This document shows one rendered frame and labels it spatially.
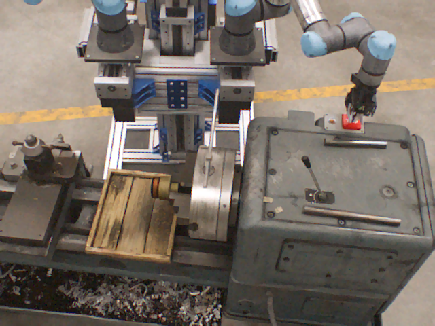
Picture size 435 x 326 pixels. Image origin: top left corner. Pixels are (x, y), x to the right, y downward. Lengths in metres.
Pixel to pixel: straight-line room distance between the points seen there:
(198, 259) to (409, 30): 3.04
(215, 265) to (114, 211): 0.43
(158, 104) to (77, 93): 1.40
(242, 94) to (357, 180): 0.66
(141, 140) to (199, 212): 1.47
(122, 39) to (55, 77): 1.74
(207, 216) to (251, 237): 0.16
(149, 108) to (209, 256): 0.78
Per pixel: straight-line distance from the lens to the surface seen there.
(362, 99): 1.63
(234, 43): 2.07
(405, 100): 3.82
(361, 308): 2.02
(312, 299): 1.95
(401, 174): 1.71
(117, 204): 1.99
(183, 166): 1.72
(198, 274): 1.97
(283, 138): 1.70
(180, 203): 1.70
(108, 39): 2.10
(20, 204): 1.96
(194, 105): 2.31
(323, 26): 1.54
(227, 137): 3.04
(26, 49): 4.08
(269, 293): 1.90
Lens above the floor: 2.55
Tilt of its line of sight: 52 degrees down
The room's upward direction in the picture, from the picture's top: 3 degrees clockwise
